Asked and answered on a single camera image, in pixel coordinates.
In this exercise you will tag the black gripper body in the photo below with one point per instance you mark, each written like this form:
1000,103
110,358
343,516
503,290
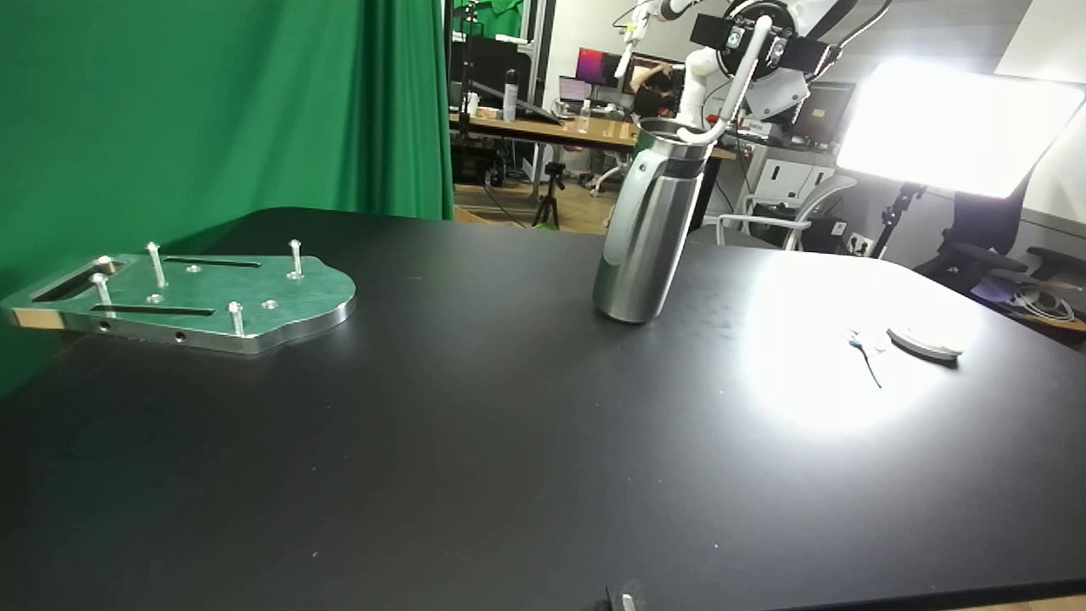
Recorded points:
805,52

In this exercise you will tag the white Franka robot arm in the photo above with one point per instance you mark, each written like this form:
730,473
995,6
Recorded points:
782,98

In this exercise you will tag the white drawer cabinet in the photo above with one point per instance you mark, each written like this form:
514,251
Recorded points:
793,178

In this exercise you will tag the monitor with purple screen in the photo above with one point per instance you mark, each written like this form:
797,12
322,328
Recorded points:
596,66

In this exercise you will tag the bright studio light panel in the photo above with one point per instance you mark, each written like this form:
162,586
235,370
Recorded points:
954,128

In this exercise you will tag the black light stand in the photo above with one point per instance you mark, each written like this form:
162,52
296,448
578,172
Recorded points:
895,221

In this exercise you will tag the long wooden desk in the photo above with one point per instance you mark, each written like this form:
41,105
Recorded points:
545,128

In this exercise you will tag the small black tripod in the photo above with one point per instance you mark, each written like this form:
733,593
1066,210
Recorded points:
547,197

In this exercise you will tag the dark switched-off monitor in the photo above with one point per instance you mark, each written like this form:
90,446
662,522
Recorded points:
489,62

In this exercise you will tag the black office chair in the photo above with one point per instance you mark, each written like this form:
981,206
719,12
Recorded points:
995,255

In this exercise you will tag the upright silver bolt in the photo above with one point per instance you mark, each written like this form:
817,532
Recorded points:
157,267
104,290
235,316
296,259

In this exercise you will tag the table edge metal screw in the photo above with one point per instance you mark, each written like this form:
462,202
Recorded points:
626,598

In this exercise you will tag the green backdrop curtain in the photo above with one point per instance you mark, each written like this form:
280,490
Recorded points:
169,114

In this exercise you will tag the flat metal mounting plate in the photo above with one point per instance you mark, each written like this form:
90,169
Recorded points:
214,298

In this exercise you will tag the tan wooden block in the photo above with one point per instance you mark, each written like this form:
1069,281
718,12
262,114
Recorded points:
36,322

